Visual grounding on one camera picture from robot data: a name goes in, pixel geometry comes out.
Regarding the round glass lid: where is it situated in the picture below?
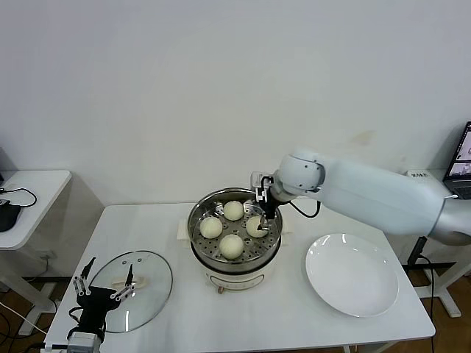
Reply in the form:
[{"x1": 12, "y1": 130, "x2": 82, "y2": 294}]
[{"x1": 84, "y1": 250, "x2": 174, "y2": 334}]

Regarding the black power cable with adapter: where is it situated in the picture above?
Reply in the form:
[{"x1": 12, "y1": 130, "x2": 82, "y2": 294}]
[{"x1": 411, "y1": 237, "x2": 442, "y2": 318}]

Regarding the thin black looped cable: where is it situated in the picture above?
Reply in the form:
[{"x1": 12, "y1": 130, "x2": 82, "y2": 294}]
[{"x1": 0, "y1": 187, "x2": 38, "y2": 209}]

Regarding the white side table with pouch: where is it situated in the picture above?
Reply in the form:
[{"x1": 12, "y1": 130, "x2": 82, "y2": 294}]
[{"x1": 0, "y1": 169, "x2": 74, "y2": 336}]

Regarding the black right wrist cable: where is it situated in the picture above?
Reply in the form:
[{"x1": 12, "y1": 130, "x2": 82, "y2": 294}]
[{"x1": 286, "y1": 198, "x2": 322, "y2": 218}]

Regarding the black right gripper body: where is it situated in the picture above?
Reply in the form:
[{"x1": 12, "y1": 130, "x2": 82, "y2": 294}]
[{"x1": 263, "y1": 189, "x2": 280, "y2": 218}]

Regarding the stainless steel steamer basket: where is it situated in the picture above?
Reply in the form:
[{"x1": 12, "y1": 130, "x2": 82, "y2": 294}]
[{"x1": 177, "y1": 187, "x2": 296, "y2": 264}]

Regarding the cream electric cooker base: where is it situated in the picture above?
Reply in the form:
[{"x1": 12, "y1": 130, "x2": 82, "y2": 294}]
[{"x1": 191, "y1": 240, "x2": 283, "y2": 296}]

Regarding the black flat bar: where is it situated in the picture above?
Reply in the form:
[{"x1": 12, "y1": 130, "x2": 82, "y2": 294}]
[{"x1": 403, "y1": 261, "x2": 457, "y2": 271}]

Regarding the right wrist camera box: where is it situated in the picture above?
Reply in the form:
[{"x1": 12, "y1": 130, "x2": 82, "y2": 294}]
[{"x1": 251, "y1": 171, "x2": 275, "y2": 202}]

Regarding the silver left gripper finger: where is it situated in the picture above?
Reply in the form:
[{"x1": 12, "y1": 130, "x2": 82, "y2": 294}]
[
  {"x1": 110, "y1": 265, "x2": 135, "y2": 302},
  {"x1": 72, "y1": 257, "x2": 96, "y2": 296}
]

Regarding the white steamed baozi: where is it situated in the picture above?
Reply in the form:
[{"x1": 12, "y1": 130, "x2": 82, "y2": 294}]
[
  {"x1": 199, "y1": 216, "x2": 224, "y2": 239},
  {"x1": 245, "y1": 215, "x2": 269, "y2": 238},
  {"x1": 219, "y1": 234, "x2": 244, "y2": 260},
  {"x1": 223, "y1": 200, "x2": 244, "y2": 221}
]

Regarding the large white plate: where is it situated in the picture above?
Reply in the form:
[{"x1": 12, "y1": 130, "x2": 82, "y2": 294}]
[{"x1": 304, "y1": 232, "x2": 400, "y2": 318}]

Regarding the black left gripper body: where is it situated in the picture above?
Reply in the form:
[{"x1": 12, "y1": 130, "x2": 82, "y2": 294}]
[{"x1": 75, "y1": 286, "x2": 119, "y2": 334}]

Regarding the open grey laptop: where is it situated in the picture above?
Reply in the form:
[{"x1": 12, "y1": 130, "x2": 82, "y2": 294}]
[{"x1": 443, "y1": 121, "x2": 471, "y2": 200}]

